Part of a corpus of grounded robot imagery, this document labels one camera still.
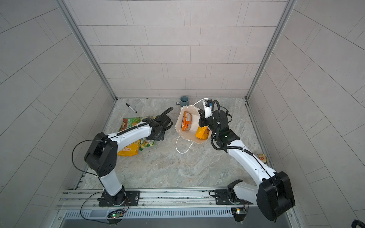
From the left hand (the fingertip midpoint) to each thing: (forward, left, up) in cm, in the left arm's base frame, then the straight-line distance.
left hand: (161, 134), depth 90 cm
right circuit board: (-41, -43, -5) cm, 59 cm away
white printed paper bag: (-3, -18, +5) cm, 19 cm away
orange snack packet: (-2, -26, +8) cm, 27 cm away
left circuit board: (-42, +16, 0) cm, 45 cm away
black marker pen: (+24, +27, -3) cm, 36 cm away
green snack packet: (+15, +10, -3) cm, 18 cm away
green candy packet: (-6, +9, +2) cm, 11 cm away
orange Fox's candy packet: (+6, -16, +7) cm, 19 cm away
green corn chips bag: (+11, +24, -2) cm, 27 cm away
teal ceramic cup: (+29, -14, +1) cm, 32 cm away
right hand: (+4, -23, +20) cm, 31 cm away
